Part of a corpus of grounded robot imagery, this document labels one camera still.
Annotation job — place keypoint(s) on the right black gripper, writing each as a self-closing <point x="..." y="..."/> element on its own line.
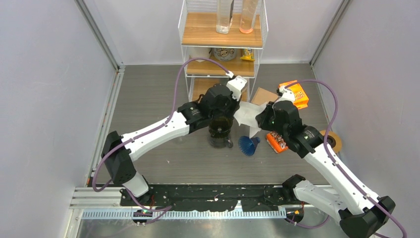
<point x="262" y="118"/>

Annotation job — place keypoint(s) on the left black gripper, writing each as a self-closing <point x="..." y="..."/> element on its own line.
<point x="236" y="107"/>

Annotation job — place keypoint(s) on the dark green coffee dripper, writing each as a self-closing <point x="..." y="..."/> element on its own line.
<point x="220" y="127"/>

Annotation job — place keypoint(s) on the white paper coffee filter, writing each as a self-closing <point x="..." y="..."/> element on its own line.
<point x="246" y="115"/>

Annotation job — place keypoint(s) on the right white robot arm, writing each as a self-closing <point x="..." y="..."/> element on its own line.
<point x="359" y="211"/>

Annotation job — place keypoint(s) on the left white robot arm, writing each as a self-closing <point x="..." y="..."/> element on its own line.
<point x="120" y="151"/>

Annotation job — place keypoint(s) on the brown paper coffee filter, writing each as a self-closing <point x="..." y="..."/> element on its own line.
<point x="263" y="96"/>

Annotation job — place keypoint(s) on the grey glass coffee server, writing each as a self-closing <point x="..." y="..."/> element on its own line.
<point x="219" y="139"/>

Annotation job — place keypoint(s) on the orange snack packet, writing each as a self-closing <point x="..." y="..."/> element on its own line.
<point x="276" y="142"/>

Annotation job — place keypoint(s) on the orange yellow box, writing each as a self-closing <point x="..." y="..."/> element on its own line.
<point x="301" y="98"/>

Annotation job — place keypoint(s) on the blue plastic funnel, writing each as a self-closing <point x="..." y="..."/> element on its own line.
<point x="248" y="145"/>

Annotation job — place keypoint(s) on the cartoon printed round tin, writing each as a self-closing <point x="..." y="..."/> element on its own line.
<point x="224" y="54"/>

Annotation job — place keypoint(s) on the yellow snack packet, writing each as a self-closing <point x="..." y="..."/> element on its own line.
<point x="248" y="55"/>

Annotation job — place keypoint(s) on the white jug on shelf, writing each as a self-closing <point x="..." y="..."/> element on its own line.
<point x="201" y="53"/>

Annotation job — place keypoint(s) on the brown tape roll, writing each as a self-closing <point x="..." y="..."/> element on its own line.
<point x="334" y="141"/>

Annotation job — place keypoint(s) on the clear glass bottle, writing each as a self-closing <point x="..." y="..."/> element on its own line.
<point x="224" y="16"/>

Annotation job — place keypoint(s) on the clear pink bottom bottle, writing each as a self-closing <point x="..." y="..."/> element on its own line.
<point x="248" y="15"/>

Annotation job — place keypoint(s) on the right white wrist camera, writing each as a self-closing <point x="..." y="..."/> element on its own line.
<point x="285" y="94"/>

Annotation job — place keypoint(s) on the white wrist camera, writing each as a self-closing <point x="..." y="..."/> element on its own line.
<point x="237" y="85"/>
<point x="285" y="94"/>

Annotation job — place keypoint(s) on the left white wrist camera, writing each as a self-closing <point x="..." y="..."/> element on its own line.
<point x="237" y="85"/>

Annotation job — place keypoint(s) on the white wire wooden shelf rack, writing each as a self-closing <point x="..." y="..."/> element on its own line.
<point x="238" y="52"/>

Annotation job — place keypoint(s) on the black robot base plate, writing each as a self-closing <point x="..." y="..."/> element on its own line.
<point x="222" y="197"/>

